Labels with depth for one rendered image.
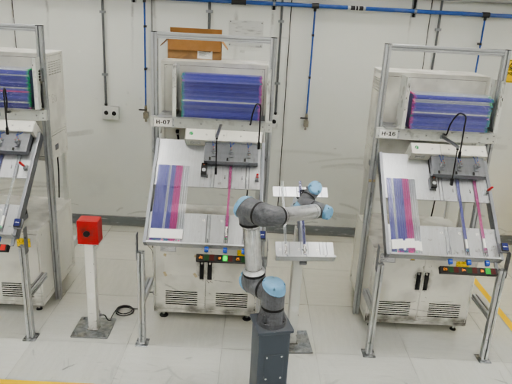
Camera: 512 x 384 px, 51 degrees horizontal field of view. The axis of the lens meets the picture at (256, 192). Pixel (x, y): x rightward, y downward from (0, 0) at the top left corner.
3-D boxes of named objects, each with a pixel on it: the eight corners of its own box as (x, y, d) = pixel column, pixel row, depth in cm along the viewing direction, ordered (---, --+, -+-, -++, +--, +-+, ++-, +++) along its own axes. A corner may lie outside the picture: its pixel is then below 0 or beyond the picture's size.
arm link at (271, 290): (273, 313, 263) (274, 289, 259) (254, 302, 272) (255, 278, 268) (289, 305, 271) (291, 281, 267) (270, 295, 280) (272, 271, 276)
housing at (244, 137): (260, 153, 353) (261, 142, 340) (186, 149, 353) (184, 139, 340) (261, 142, 356) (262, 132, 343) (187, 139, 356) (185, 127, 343)
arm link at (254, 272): (257, 304, 272) (251, 206, 250) (237, 292, 282) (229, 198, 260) (273, 293, 279) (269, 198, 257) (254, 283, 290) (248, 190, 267)
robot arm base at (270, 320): (289, 328, 269) (291, 311, 266) (260, 331, 266) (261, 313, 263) (281, 312, 283) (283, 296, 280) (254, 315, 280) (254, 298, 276)
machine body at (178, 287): (254, 324, 372) (260, 241, 352) (153, 319, 371) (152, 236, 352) (255, 280, 433) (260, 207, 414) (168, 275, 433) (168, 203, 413)
